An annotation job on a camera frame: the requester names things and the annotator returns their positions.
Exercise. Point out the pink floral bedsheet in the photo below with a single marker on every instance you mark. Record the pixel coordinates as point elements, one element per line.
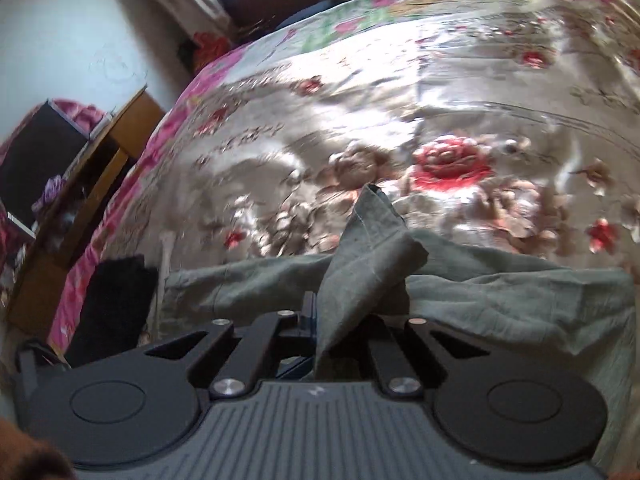
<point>165,135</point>

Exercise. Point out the red cloth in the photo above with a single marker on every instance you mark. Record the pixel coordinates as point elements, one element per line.
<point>210,47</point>

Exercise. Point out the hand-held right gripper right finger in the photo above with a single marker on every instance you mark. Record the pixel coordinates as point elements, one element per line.
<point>386,332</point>

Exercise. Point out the floral satin bedspread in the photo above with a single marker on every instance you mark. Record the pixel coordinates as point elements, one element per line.
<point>400,110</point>

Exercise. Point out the grey-green pants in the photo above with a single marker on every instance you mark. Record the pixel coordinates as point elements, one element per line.
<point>450,285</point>

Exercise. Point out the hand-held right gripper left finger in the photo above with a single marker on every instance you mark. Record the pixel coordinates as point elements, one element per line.
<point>308,313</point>

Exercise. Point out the black box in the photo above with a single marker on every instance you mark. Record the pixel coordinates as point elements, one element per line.
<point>37,160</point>

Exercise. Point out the wooden bedside cabinet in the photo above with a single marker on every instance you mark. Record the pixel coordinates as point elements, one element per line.
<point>75,195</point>

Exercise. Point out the dark cloth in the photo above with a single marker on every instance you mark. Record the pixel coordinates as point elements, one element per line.
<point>112,310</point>

